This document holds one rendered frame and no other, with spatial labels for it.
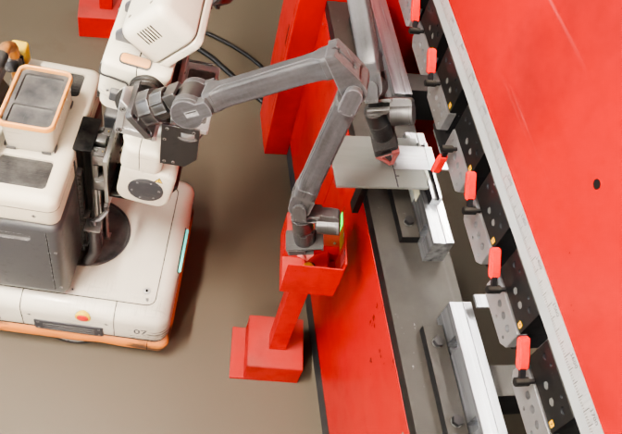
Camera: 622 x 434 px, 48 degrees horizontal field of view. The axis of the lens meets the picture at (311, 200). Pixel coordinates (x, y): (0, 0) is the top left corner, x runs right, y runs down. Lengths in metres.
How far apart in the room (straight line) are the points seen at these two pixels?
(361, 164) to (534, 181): 0.64
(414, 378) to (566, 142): 0.74
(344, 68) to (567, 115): 0.46
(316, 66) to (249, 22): 2.36
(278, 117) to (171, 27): 1.42
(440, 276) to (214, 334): 1.05
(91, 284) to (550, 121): 1.63
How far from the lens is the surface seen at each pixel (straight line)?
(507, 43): 1.58
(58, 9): 3.84
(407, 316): 1.87
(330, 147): 1.64
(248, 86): 1.58
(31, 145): 2.11
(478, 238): 1.64
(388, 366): 1.90
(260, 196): 3.07
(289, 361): 2.57
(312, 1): 2.65
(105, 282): 2.48
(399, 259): 1.95
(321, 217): 1.80
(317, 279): 2.00
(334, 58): 1.49
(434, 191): 1.98
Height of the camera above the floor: 2.44
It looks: 52 degrees down
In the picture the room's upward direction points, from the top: 19 degrees clockwise
